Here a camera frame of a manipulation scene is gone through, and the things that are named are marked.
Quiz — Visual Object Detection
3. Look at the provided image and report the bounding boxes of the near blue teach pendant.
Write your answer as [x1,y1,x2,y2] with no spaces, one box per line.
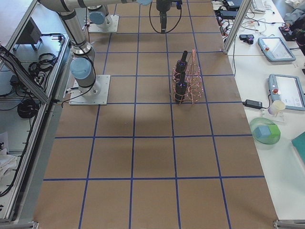
[268,74,305,111]

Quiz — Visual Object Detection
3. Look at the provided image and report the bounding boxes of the black power adapter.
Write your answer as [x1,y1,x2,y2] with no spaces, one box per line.
[243,99,263,109]

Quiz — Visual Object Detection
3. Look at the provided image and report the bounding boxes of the copper wire wine basket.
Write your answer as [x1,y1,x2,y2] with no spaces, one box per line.
[172,49,203,104]

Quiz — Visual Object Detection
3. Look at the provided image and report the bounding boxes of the white paper cup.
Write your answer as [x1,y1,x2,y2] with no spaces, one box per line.
[268,100,286,115]

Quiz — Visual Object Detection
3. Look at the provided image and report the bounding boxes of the black handheld device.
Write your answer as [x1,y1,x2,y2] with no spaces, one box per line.
[239,34,254,45]

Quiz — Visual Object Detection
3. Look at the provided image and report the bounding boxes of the blue teach pendant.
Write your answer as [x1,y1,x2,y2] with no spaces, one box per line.
[268,74,305,111]
[257,37,296,62]

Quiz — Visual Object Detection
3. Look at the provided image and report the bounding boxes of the dark wine bottle slot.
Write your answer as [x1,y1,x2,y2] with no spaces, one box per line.
[175,50,188,73]
[174,72,187,104]

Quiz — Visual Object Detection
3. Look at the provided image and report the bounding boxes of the black cable coil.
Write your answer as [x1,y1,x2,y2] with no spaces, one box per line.
[17,98,39,119]

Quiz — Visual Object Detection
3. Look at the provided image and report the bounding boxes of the blue foam cube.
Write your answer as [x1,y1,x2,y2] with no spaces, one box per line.
[253,125,270,139]

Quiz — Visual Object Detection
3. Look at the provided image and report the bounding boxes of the dark wine bottle far slot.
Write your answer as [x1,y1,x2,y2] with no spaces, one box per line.
[175,50,188,73]

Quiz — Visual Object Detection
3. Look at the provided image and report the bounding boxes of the teal folder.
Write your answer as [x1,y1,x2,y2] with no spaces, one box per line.
[291,132,305,163]

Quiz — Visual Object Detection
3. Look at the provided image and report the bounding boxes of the green foam cube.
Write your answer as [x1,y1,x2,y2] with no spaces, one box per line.
[268,124,281,138]

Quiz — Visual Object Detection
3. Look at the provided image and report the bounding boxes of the crumpled white cloth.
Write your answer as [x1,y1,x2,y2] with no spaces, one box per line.
[0,132,18,177]

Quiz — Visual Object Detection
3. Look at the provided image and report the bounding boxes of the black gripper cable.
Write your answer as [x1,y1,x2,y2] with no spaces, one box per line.
[149,2,183,34]

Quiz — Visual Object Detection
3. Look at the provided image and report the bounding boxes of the far blue teach pendant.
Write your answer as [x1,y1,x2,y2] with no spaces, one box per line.
[257,37,296,62]

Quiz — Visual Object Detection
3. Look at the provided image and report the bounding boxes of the aluminium frame post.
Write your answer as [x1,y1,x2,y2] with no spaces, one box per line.
[223,0,252,54]

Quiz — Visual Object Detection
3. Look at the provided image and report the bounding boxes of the dark wine bottle near slot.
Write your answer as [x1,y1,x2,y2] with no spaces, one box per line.
[174,72,187,104]

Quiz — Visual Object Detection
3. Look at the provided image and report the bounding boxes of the black monitor on floor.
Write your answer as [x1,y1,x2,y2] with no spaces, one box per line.
[13,17,42,51]

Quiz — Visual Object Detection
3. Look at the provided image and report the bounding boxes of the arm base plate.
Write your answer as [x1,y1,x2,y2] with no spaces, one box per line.
[89,13,120,33]
[69,75,111,105]

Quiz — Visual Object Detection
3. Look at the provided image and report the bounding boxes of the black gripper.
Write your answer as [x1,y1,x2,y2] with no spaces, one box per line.
[156,0,183,33]

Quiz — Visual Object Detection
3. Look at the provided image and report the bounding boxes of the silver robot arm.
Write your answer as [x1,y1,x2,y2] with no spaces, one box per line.
[39,0,134,95]
[88,5,112,28]

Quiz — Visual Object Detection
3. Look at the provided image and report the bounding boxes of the green glass bowl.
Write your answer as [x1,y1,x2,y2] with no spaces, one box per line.
[249,117,281,145]

